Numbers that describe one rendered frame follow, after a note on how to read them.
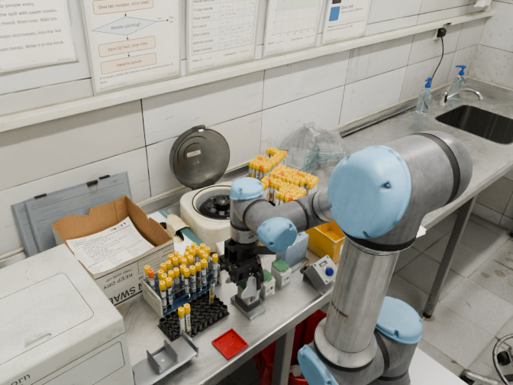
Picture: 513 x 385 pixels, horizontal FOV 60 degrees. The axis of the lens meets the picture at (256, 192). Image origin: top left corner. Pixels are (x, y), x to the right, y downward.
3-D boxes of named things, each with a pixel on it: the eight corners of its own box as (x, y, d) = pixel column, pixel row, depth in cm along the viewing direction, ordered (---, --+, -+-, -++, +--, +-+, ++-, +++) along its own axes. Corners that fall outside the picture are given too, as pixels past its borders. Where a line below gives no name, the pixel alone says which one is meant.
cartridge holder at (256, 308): (250, 320, 121) (250, 311, 119) (230, 301, 127) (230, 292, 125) (265, 311, 124) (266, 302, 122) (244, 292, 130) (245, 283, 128)
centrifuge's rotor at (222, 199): (212, 237, 142) (212, 219, 138) (191, 212, 152) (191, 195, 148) (253, 223, 149) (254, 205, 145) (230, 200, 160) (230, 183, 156)
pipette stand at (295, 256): (287, 276, 136) (290, 250, 131) (271, 264, 140) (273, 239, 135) (308, 261, 142) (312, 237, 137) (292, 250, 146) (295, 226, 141)
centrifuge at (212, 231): (214, 271, 136) (214, 240, 130) (174, 220, 157) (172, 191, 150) (278, 246, 148) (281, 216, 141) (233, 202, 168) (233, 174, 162)
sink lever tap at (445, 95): (473, 117, 250) (482, 93, 242) (435, 104, 264) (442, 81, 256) (488, 110, 259) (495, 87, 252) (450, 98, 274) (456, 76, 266)
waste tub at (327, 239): (330, 267, 140) (335, 242, 135) (301, 244, 149) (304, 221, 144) (359, 250, 148) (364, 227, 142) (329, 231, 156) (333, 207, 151)
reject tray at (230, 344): (227, 360, 110) (227, 358, 110) (211, 343, 114) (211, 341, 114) (248, 346, 114) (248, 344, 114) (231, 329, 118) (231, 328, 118)
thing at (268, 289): (264, 300, 127) (265, 283, 124) (253, 290, 130) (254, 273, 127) (274, 293, 130) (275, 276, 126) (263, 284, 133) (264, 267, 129)
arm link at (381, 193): (382, 386, 91) (472, 155, 59) (325, 424, 84) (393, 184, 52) (343, 342, 99) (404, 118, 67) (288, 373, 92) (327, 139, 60)
